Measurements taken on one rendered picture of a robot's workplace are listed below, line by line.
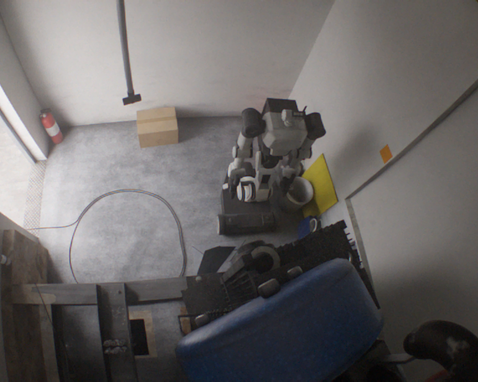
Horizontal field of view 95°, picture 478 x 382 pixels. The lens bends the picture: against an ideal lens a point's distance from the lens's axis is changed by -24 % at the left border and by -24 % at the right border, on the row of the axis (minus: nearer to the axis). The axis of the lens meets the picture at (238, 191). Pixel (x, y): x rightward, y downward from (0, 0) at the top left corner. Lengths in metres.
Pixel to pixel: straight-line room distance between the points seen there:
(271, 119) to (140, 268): 1.75
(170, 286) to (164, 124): 1.69
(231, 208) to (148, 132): 1.13
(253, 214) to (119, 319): 1.52
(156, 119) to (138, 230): 1.15
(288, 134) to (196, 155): 1.57
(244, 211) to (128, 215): 1.12
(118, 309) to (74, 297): 0.33
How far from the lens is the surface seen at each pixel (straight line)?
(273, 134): 1.70
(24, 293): 2.31
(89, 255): 2.84
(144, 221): 2.81
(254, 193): 2.24
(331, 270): 0.18
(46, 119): 3.19
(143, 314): 2.67
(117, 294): 2.03
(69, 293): 2.14
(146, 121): 3.05
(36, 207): 3.22
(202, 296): 1.75
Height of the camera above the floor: 2.64
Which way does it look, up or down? 63 degrees down
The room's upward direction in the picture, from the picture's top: 24 degrees clockwise
